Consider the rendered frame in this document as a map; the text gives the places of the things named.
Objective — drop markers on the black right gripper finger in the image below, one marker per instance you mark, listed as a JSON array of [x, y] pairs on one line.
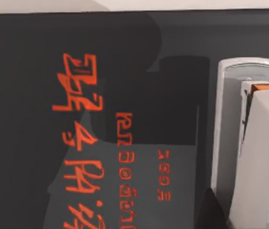
[[210, 212]]

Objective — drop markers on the white stapler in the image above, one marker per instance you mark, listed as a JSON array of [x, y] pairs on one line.
[[263, 148]]

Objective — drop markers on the dark grey book red lettering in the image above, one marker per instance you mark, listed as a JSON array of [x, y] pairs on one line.
[[29, 95]]

